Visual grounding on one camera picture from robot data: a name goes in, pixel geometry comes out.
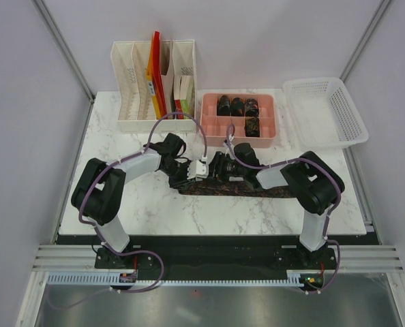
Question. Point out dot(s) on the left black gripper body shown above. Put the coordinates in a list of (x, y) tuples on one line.
[(177, 174)]

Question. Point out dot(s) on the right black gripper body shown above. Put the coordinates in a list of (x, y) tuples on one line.
[(228, 167)]

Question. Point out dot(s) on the dark paisley necktie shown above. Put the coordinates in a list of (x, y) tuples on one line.
[(239, 189)]

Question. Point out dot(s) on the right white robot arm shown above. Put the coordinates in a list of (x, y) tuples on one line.
[(308, 178)]

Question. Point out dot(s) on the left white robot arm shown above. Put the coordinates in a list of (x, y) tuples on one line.
[(98, 192)]

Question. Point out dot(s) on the rolled tie front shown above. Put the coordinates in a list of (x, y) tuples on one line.
[(252, 127)]

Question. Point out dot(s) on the rolled tie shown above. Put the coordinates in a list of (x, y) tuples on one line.
[(223, 106), (237, 107), (252, 127), (251, 108)]

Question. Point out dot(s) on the pink divided storage box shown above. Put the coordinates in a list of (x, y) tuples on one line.
[(215, 126)]

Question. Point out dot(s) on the white file organizer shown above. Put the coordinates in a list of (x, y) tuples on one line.
[(132, 64)]

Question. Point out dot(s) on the beige paper folder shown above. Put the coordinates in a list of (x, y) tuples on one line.
[(167, 73)]

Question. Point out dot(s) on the orange red folder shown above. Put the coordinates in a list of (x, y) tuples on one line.
[(153, 76)]

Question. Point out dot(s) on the white perforated plastic basket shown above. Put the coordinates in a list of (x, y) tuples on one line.
[(324, 114)]

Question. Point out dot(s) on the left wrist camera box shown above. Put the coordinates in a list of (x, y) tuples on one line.
[(197, 169)]

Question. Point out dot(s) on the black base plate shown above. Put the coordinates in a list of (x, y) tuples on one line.
[(216, 256)]

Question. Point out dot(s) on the white slotted cable duct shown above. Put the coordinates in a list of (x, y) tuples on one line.
[(293, 278)]

